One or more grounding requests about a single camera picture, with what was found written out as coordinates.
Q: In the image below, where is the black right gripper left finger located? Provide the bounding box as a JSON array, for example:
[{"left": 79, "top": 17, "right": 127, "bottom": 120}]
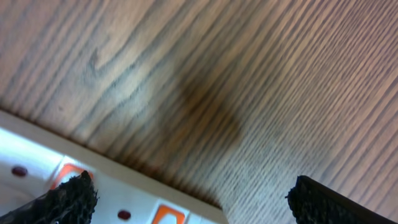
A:
[{"left": 1, "top": 171, "right": 98, "bottom": 224}]

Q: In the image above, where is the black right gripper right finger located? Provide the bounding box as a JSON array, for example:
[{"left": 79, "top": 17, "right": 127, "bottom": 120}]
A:
[{"left": 286, "top": 175, "right": 397, "bottom": 224}]

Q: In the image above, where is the white power strip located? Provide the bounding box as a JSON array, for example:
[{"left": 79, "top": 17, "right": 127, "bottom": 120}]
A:
[{"left": 1, "top": 113, "right": 227, "bottom": 223}]

